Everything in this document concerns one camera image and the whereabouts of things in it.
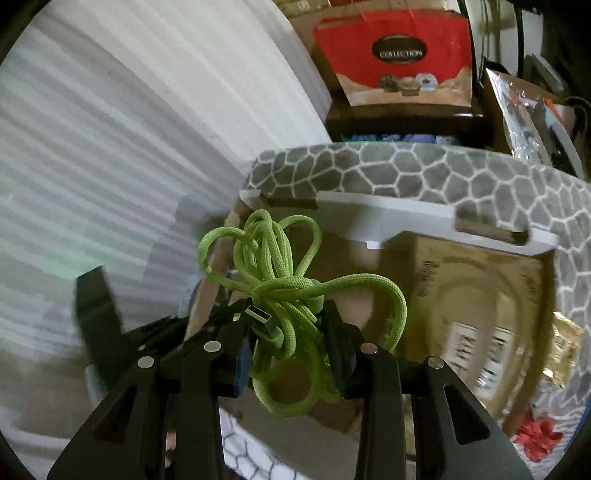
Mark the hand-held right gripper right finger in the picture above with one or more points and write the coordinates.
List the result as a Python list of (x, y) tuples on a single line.
[(337, 350)]

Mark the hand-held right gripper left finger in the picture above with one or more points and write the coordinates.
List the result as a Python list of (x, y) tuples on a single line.
[(241, 374)]

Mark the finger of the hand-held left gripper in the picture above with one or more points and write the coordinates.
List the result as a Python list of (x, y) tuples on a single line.
[(94, 304)]

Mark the cardboard box with white flap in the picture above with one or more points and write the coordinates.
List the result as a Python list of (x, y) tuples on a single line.
[(461, 300)]

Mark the grey honeycomb patterned blanket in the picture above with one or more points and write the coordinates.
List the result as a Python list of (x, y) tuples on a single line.
[(415, 170)]

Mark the red ribbon bow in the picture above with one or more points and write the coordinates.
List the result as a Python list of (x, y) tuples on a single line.
[(538, 434)]

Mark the gold foil packet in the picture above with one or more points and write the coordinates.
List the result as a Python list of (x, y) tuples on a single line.
[(563, 350)]

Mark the dark wooden stool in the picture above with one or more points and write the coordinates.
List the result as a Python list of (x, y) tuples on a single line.
[(392, 121)]

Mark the clear plastic bag of parts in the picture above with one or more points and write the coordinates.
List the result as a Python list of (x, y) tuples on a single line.
[(521, 115)]

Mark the red gift box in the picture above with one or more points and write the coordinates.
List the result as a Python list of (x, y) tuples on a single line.
[(360, 41)]

